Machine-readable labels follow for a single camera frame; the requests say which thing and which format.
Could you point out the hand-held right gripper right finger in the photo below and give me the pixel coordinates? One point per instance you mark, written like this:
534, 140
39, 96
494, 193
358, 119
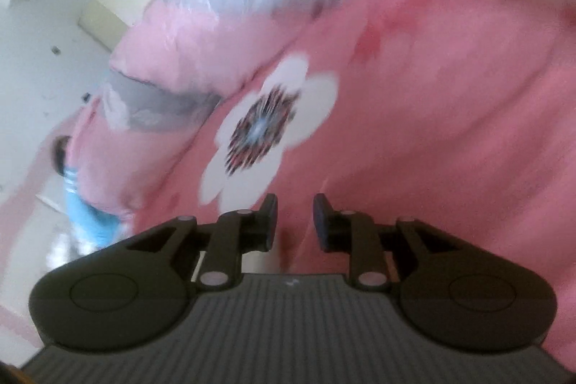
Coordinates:
320, 222

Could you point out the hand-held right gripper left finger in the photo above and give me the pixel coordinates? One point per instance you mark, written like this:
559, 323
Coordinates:
270, 220

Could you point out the pink floral bed blanket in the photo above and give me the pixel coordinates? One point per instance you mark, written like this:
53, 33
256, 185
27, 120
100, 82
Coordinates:
450, 118

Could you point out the pink and grey floral quilt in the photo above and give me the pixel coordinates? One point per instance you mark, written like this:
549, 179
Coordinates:
180, 42

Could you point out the pink and white headboard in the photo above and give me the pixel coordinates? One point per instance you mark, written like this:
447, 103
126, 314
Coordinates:
27, 204

